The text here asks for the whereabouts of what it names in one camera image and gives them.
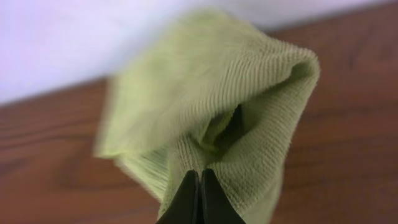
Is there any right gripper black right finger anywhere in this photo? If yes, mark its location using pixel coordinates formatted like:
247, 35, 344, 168
201, 169, 246, 224

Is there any green microfiber cloth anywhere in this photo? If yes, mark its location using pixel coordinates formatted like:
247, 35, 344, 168
95, 9, 320, 223

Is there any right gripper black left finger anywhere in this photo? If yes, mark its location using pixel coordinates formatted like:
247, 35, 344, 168
156, 170, 200, 224

